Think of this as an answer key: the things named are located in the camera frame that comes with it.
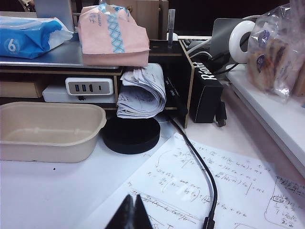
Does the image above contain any black cable with adapter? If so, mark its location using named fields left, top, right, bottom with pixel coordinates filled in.
left=164, top=76, right=218, bottom=229

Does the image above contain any grey upright panel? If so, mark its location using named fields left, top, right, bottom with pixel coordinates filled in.
left=34, top=0, right=75, bottom=31

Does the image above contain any black wooden desk shelf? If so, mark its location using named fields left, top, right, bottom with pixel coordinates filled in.
left=0, top=39, right=195, bottom=129

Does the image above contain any white ring-shaped device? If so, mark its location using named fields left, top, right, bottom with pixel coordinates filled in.
left=229, top=20, right=257, bottom=64

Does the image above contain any blue wet wipes pack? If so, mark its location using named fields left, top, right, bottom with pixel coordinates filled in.
left=0, top=16, right=73, bottom=60

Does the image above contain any white power cable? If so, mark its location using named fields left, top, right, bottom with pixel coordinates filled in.
left=187, top=39, right=216, bottom=59

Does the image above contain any cream cardboard box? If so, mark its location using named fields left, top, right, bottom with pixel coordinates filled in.
left=0, top=81, right=40, bottom=98

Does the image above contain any clear plastic stick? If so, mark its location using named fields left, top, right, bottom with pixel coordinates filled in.
left=167, top=9, right=176, bottom=49

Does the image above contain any handwritten white paper sheet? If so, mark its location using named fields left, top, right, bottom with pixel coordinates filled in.
left=78, top=132, right=305, bottom=229

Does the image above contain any clear plastic snack bag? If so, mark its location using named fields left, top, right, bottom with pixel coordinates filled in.
left=246, top=3, right=305, bottom=103

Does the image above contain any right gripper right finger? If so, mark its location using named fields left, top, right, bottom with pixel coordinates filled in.
left=133, top=194, right=153, bottom=229

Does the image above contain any black keyboard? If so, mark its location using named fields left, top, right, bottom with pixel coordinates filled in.
left=181, top=38, right=211, bottom=51

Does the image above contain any folded paper stack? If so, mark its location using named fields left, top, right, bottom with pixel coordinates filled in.
left=116, top=63, right=167, bottom=119

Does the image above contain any light wooden box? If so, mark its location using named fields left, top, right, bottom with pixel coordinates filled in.
left=128, top=0, right=169, bottom=40

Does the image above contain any beige pulp paper box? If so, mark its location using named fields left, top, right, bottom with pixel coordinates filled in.
left=0, top=102, right=107, bottom=164

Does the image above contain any black round disc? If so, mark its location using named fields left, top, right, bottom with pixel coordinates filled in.
left=102, top=116, right=162, bottom=155

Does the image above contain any black box with white lettering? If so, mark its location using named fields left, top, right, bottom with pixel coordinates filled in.
left=192, top=61, right=224, bottom=124

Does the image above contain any black USB plug cable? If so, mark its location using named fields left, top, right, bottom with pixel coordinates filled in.
left=214, top=101, right=227, bottom=127

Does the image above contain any pink tissue pack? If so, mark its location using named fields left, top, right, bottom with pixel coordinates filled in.
left=78, top=3, right=150, bottom=67

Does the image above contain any thin black cable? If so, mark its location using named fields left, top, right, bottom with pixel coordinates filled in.
left=210, top=51, right=242, bottom=73

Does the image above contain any white flat board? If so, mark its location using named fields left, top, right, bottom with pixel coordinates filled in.
left=225, top=68, right=305, bottom=173

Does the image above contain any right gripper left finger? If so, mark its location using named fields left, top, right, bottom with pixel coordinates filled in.
left=104, top=193, right=136, bottom=229

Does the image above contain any white flat box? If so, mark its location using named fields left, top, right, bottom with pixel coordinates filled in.
left=42, top=84, right=117, bottom=104

